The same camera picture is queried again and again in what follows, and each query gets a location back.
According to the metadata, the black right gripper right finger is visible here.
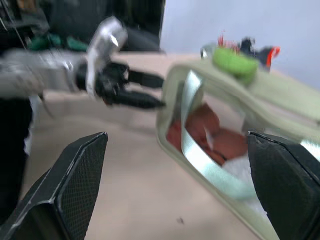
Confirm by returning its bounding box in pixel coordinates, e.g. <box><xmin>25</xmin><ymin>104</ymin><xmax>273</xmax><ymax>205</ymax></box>
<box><xmin>246</xmin><ymin>129</ymin><xmax>320</xmax><ymax>240</ymax></box>

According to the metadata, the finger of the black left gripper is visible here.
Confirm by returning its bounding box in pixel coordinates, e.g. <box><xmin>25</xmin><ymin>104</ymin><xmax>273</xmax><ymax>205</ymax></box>
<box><xmin>128</xmin><ymin>68</ymin><xmax>165</xmax><ymax>89</ymax></box>
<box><xmin>116</xmin><ymin>90</ymin><xmax>167</xmax><ymax>110</ymax></box>

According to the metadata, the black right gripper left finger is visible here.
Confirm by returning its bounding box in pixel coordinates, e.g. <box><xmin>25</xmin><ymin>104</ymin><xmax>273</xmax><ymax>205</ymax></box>
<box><xmin>0</xmin><ymin>131</ymin><xmax>109</xmax><ymax>240</ymax></box>

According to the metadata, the green zip pouch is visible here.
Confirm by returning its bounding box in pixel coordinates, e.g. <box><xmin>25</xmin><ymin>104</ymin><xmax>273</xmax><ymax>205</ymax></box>
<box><xmin>154</xmin><ymin>59</ymin><xmax>320</xmax><ymax>240</ymax></box>

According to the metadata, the white tissue inside pouch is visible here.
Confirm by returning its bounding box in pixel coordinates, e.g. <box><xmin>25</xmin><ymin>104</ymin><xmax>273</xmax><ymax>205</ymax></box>
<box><xmin>221</xmin><ymin>154</ymin><xmax>266</xmax><ymax>219</ymax></box>

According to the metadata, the red packet inside pouch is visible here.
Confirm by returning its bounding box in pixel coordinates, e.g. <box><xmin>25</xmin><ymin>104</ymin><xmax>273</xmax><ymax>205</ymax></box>
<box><xmin>165</xmin><ymin>103</ymin><xmax>251</xmax><ymax>166</ymax></box>

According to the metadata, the black background panel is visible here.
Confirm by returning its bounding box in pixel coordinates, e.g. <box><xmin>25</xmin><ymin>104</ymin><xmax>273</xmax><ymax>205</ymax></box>
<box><xmin>109</xmin><ymin>0</ymin><xmax>167</xmax><ymax>54</ymax></box>

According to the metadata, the green background object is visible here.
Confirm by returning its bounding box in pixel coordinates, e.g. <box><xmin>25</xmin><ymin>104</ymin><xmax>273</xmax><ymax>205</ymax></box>
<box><xmin>28</xmin><ymin>32</ymin><xmax>89</xmax><ymax>51</ymax></box>

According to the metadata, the dark robot torso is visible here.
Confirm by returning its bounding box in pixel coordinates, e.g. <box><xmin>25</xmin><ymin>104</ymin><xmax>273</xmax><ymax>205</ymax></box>
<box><xmin>0</xmin><ymin>94</ymin><xmax>35</xmax><ymax>223</ymax></box>

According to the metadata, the black and orange tool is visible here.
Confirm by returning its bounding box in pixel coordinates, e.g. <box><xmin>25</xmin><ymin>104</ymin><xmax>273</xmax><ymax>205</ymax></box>
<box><xmin>237</xmin><ymin>36</ymin><xmax>281</xmax><ymax>74</ymax></box>

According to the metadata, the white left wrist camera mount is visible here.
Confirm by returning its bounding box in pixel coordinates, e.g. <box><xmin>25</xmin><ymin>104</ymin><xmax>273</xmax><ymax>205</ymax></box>
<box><xmin>85</xmin><ymin>16</ymin><xmax>129</xmax><ymax>95</ymax></box>

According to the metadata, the silver keychain ring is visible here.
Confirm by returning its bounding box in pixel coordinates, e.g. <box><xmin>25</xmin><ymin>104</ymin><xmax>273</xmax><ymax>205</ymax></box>
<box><xmin>199</xmin><ymin>41</ymin><xmax>219</xmax><ymax>61</ymax></box>

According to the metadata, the green plush keychain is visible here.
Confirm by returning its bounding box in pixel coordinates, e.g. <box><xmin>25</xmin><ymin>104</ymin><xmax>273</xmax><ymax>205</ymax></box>
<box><xmin>211</xmin><ymin>46</ymin><xmax>260</xmax><ymax>85</ymax></box>

